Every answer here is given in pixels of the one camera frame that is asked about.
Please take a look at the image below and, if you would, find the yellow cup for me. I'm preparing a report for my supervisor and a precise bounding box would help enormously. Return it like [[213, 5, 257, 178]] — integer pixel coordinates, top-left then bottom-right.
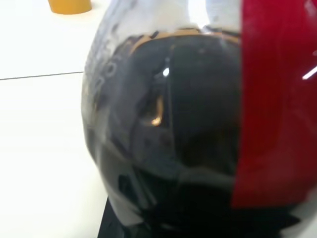
[[48, 0, 93, 15]]

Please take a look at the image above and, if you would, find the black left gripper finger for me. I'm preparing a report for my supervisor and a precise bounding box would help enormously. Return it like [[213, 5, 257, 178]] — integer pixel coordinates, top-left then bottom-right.
[[98, 197, 131, 238]]

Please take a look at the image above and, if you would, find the cola bottle with red label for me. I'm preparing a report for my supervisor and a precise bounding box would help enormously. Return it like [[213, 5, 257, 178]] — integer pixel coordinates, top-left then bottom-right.
[[80, 0, 317, 238]]

